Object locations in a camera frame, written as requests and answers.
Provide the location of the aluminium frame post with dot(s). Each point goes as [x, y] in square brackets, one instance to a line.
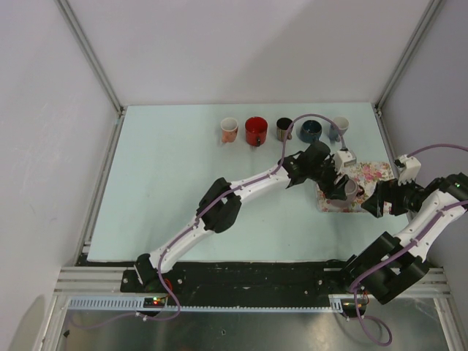
[87, 50]
[416, 39]

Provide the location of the brown patterned mug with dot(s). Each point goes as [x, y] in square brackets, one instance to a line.
[282, 129]

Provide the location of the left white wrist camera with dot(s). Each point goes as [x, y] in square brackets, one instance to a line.
[344, 158]

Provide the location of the red mug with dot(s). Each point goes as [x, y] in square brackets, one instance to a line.
[256, 129]

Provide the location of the grey mug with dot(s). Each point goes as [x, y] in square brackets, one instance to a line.
[339, 126]

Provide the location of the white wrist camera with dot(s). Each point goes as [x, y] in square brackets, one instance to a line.
[344, 158]
[409, 167]

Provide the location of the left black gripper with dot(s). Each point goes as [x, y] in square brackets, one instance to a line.
[327, 186]

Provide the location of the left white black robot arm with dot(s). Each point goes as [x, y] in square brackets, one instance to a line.
[219, 207]

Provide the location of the blue mug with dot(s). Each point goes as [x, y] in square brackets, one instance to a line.
[311, 131]

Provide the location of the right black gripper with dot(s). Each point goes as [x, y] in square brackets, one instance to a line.
[387, 191]

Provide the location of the lilac mug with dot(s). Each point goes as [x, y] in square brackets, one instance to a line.
[352, 192]

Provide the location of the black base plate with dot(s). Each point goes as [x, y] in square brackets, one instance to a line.
[256, 285]

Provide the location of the right aluminium frame post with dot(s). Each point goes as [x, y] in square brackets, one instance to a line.
[416, 39]

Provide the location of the floral tray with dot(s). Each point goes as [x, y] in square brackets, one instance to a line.
[366, 175]

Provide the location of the left aluminium frame post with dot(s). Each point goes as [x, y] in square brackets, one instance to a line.
[87, 50]

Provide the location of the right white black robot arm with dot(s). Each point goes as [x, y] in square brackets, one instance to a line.
[393, 263]

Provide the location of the pink white mug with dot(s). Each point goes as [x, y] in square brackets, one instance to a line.
[229, 127]

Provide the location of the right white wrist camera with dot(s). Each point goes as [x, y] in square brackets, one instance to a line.
[409, 167]

